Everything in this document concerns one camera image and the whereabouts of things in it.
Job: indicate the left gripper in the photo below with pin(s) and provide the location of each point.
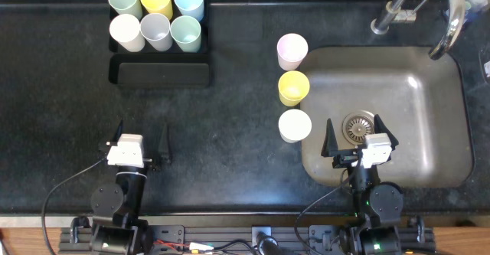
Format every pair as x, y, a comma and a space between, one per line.
152, 164

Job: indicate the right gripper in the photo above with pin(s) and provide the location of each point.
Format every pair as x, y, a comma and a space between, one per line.
346, 158

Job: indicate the pink cup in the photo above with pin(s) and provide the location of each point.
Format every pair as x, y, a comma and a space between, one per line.
291, 48

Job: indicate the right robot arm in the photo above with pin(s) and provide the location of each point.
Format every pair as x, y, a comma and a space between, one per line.
384, 203

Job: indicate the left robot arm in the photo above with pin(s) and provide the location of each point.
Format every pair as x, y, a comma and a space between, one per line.
115, 205

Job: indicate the steel sink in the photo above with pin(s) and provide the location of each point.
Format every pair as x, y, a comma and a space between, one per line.
413, 132

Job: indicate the white cup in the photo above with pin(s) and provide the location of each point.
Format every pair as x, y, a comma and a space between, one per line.
124, 29
294, 125

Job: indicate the black tray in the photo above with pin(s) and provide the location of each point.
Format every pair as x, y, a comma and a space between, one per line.
164, 75

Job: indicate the grey cup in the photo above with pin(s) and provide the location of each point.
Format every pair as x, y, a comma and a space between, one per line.
155, 27

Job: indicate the steel tap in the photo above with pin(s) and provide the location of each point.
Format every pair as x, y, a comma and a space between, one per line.
383, 19

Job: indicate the blue cup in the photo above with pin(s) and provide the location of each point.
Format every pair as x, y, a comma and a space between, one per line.
188, 0

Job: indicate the blue soap bottle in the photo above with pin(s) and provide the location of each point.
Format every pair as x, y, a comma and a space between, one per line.
472, 15

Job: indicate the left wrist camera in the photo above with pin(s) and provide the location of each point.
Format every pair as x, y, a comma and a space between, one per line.
126, 151

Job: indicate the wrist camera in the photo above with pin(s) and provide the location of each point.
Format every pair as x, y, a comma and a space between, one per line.
126, 151
377, 149

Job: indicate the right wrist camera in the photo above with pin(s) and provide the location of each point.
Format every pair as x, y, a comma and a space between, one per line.
377, 149

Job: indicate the mounting rail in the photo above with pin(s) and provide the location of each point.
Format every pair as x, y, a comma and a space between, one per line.
229, 237

